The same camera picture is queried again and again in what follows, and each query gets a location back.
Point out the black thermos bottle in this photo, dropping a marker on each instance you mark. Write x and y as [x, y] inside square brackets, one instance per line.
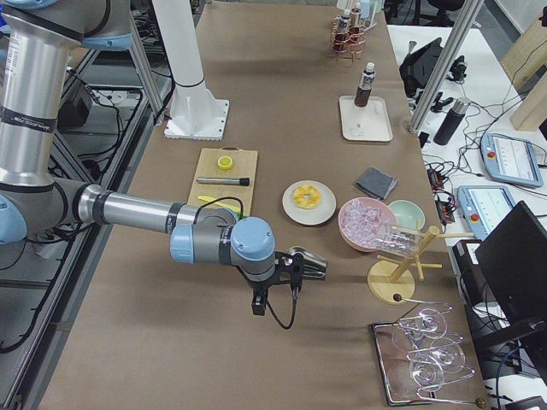
[451, 121]

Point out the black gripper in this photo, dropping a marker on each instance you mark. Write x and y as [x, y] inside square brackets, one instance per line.
[285, 259]

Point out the grey folded cloth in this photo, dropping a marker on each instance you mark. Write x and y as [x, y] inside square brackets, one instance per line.
[376, 184]

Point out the black computer monitor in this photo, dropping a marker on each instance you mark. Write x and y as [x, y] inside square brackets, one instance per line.
[512, 260]

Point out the yellow lemon half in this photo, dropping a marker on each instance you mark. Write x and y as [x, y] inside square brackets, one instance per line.
[225, 162]

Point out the blue teach pendant near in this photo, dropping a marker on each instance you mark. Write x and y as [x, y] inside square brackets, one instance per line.
[483, 207]

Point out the white rectangular tray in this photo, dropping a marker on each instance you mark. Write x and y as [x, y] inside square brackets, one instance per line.
[368, 124]

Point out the bamboo cutting board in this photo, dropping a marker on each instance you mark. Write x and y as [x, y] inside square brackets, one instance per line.
[237, 168]

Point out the blue teach pendant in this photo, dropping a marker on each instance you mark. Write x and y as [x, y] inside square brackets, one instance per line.
[483, 207]
[510, 160]

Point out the steel knife black handle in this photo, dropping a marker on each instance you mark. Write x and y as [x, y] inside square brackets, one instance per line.
[222, 181]

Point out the mirrored metal tray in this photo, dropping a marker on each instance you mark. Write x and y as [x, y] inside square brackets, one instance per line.
[391, 346]

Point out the blue teach pendant far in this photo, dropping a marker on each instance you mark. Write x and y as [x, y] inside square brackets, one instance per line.
[510, 160]

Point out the brown sauce bottle on tray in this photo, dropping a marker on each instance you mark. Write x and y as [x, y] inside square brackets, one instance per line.
[365, 86]

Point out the wooden cup tree stand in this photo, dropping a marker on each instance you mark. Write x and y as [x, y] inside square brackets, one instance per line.
[391, 280]

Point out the clear drinking glass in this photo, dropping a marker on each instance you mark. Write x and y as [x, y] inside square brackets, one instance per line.
[397, 240]

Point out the yellow glazed donut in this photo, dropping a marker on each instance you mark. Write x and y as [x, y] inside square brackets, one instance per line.
[306, 196]

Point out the grey round plate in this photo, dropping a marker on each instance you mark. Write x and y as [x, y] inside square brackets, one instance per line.
[310, 217]

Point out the metal ice scoop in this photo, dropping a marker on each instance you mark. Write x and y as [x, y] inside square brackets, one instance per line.
[314, 265]

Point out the pink bowl with ice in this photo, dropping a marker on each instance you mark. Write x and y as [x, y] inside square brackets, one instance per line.
[359, 220]

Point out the copper wire bottle rack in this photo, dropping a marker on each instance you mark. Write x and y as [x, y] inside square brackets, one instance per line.
[347, 39]

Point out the mint green bowl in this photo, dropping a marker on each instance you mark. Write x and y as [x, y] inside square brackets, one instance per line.
[408, 214]

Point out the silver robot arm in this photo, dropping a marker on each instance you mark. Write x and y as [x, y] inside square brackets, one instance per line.
[42, 34]

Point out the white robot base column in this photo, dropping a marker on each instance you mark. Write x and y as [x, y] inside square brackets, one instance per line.
[194, 111]

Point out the aluminium frame post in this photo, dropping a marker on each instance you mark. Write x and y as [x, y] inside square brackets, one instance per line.
[458, 33]

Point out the wire wine glass holder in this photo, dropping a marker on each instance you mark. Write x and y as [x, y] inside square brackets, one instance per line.
[436, 358]

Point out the yellow plastic knife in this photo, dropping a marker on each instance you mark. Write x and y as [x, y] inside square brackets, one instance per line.
[218, 202]

